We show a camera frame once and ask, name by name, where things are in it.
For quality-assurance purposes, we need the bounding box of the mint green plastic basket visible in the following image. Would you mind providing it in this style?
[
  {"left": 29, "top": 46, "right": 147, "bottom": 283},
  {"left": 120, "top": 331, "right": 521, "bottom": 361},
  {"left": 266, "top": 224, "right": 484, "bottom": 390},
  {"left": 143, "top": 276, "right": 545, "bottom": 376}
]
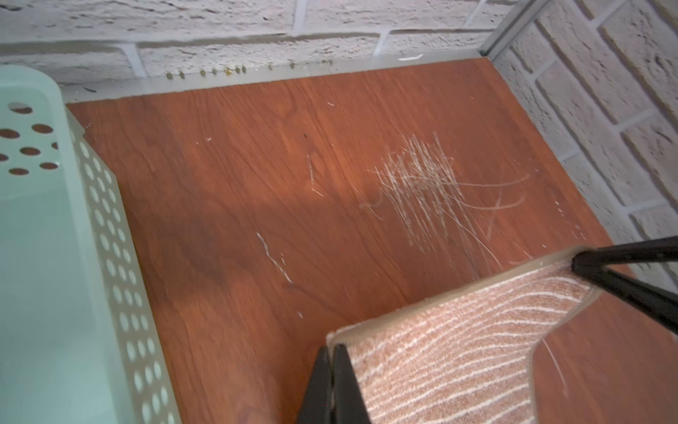
[{"left": 1, "top": 65, "right": 181, "bottom": 423}]

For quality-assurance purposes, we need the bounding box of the striped brown square dishcloth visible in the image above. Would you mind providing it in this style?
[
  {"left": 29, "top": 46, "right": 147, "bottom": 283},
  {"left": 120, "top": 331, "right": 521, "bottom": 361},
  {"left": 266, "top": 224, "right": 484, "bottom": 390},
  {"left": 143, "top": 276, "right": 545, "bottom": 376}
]
[{"left": 327, "top": 247, "right": 600, "bottom": 423}]

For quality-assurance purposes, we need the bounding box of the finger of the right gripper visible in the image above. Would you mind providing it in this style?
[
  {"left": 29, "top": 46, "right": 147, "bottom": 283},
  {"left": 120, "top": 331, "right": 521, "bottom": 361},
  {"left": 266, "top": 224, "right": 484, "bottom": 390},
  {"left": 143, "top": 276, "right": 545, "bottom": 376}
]
[
  {"left": 572, "top": 264, "right": 677, "bottom": 334},
  {"left": 572, "top": 236, "right": 677, "bottom": 270}
]

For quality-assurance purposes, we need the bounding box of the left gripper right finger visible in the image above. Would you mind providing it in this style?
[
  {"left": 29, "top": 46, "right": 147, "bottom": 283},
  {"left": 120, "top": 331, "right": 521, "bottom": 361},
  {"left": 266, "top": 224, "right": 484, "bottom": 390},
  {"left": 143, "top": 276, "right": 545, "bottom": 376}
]
[{"left": 332, "top": 344, "right": 371, "bottom": 424}]

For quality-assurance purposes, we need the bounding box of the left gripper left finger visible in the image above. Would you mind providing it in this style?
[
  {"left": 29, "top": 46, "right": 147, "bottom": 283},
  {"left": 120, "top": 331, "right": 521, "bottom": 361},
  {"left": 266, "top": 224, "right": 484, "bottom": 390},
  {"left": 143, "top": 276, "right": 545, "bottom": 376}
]
[{"left": 296, "top": 346, "right": 333, "bottom": 424}]

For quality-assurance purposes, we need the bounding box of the right aluminium corner post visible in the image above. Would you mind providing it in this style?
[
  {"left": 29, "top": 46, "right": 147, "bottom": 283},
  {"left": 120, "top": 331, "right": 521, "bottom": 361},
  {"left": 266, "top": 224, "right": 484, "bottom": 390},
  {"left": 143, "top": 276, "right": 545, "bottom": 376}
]
[{"left": 478, "top": 0, "right": 551, "bottom": 62}]

